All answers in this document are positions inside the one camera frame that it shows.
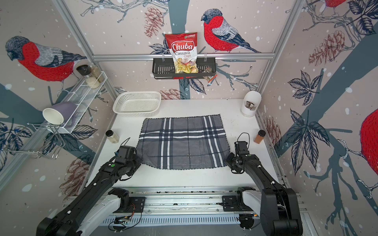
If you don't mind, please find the chrome wire cup holder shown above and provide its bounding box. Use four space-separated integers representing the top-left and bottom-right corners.
1 123 68 160

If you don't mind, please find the black wire wall basket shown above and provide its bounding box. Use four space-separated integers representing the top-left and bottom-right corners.
152 58 216 79

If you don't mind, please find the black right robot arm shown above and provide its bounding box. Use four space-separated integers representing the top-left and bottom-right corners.
226 141 303 236

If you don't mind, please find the purple white cup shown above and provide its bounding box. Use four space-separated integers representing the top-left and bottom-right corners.
42 102 77 125

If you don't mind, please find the white wire wall shelf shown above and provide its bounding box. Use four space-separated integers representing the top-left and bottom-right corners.
58 71 108 134

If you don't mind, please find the white plastic mesh basket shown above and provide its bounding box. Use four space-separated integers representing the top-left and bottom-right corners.
112 91 161 118

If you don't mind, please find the white cylindrical container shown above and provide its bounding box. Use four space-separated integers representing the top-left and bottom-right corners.
241 91 262 117

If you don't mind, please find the grey plaid pillowcase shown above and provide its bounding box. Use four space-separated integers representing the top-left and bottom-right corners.
136 114 230 170

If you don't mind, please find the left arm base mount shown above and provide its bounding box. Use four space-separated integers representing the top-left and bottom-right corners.
108 188 146 213

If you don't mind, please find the red Chuba chips bag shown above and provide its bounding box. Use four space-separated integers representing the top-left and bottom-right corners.
165 32 198 74

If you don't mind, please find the black lid spice jar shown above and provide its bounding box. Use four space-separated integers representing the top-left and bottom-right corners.
76 65 100 89

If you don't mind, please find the small white spice jar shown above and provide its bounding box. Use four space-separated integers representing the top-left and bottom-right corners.
105 130 119 144

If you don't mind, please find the orange spice jar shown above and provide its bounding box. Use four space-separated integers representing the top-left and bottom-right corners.
254 130 266 144

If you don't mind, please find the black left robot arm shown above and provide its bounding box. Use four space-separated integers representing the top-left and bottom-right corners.
36 146 142 236

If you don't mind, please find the aluminium rail base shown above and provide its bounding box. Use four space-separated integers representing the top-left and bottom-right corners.
63 185 318 236

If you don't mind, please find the glass jar on shelf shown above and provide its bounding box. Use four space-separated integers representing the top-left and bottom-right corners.
89 63 104 83

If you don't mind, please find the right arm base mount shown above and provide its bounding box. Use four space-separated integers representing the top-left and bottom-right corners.
218 187 256 212

